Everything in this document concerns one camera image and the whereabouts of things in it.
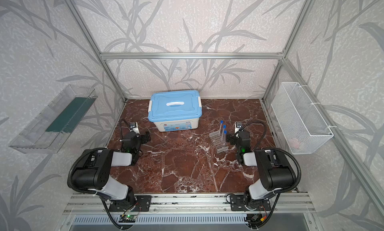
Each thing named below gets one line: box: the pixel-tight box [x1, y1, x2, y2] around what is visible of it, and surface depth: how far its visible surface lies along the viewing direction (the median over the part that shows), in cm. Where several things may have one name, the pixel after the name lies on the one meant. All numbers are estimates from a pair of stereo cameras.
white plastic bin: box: [153, 118, 200, 132], surface depth 97 cm
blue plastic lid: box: [148, 90, 202, 123], surface depth 95 cm
